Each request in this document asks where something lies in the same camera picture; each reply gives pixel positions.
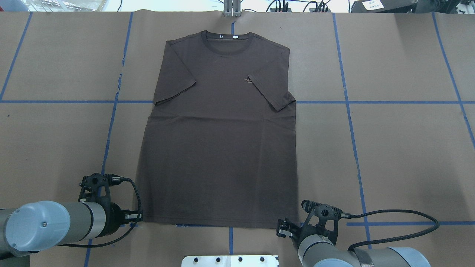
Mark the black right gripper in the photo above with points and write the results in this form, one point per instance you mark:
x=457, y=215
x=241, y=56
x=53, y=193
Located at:
x=299, y=233

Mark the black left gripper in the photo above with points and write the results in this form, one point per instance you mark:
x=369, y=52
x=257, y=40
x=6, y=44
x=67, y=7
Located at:
x=116, y=217

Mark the dark brown t-shirt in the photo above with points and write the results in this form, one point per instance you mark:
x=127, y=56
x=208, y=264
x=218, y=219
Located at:
x=219, y=147

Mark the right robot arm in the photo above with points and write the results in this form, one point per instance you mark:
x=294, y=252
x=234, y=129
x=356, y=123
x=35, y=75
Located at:
x=315, y=249

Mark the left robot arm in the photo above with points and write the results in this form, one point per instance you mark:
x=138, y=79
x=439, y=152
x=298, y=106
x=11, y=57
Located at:
x=38, y=226

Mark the grey box with label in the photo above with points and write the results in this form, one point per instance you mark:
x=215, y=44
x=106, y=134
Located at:
x=383, y=6

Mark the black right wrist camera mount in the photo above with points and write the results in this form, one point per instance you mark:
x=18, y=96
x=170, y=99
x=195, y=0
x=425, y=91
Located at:
x=324, y=213

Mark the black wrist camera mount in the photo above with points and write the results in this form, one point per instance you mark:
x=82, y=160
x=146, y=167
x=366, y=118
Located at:
x=324, y=213
x=96, y=188

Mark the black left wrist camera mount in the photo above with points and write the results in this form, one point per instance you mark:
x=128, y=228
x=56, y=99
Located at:
x=96, y=188

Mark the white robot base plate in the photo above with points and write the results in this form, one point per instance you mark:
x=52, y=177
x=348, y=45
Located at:
x=231, y=261

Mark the aluminium frame post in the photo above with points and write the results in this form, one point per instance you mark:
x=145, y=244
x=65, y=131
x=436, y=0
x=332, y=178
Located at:
x=232, y=8

